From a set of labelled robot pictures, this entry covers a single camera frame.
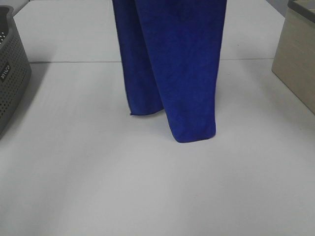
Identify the beige box with grey rim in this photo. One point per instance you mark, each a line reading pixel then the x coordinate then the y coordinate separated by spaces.
pixel 294 62

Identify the blue microfibre towel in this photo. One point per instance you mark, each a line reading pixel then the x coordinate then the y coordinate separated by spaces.
pixel 170 52

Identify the grey perforated plastic basket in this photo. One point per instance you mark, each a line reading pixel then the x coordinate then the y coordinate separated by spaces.
pixel 15 69

